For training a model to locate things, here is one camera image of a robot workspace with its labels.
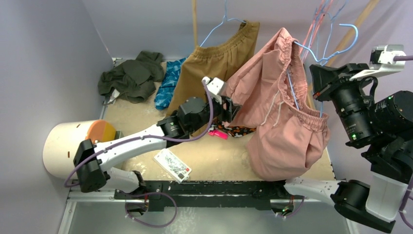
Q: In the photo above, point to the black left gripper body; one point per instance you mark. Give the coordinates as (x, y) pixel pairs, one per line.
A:
(226, 113)

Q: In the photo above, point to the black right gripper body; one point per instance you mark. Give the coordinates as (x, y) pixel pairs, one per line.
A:
(325, 82)

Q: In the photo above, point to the pink shorts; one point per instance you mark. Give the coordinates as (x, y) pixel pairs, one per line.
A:
(271, 87)

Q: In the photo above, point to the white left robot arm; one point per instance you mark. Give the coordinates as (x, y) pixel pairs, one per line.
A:
(93, 161)

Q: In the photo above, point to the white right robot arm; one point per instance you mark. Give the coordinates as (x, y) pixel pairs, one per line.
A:
(385, 128)

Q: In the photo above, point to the camouflage patterned shorts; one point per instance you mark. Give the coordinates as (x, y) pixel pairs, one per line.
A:
(233, 131)

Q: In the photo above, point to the tan khaki shorts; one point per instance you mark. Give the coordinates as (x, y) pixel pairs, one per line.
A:
(220, 61)

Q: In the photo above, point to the blue patterned shorts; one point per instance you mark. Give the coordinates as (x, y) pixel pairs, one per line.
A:
(165, 91)

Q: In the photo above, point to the light blue hanger middle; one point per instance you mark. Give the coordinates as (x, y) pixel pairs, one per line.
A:
(314, 32)

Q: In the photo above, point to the light blue hanger holding shorts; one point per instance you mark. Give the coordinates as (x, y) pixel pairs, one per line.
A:
(224, 20)

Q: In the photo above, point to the dark green shorts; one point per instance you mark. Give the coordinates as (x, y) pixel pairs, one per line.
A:
(134, 78)

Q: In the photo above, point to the pink plastic clip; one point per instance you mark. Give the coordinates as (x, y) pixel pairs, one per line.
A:
(218, 133)

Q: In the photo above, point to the clear plastic packet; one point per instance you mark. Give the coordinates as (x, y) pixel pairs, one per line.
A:
(174, 166)

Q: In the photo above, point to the wooden clothes rack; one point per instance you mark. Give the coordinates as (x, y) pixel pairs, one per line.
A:
(294, 15)

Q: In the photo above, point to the white cylindrical bin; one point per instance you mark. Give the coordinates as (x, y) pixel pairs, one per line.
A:
(61, 146)

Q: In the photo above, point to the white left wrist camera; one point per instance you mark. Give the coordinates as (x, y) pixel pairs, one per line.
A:
(214, 88)

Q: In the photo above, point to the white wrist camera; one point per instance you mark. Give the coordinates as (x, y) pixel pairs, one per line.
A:
(214, 88)
(382, 62)

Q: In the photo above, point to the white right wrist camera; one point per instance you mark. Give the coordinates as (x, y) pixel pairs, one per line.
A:
(382, 62)

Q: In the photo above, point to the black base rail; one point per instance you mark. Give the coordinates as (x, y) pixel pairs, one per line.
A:
(208, 194)

